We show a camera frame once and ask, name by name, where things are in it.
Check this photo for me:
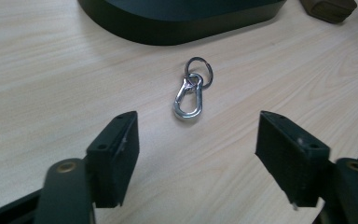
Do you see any black key rack with tray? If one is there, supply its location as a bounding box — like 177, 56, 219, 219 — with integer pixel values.
77, 0, 288, 47

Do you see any silver carabiner keychain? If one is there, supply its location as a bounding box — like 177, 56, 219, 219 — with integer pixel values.
172, 56, 214, 120

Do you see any brown leather pouch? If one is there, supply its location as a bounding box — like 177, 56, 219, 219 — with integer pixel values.
298, 0, 358, 24

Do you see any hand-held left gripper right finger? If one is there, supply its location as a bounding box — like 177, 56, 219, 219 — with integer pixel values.
255, 110, 331, 209

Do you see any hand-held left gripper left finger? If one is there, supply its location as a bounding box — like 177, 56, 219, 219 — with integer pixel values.
85, 110, 140, 209

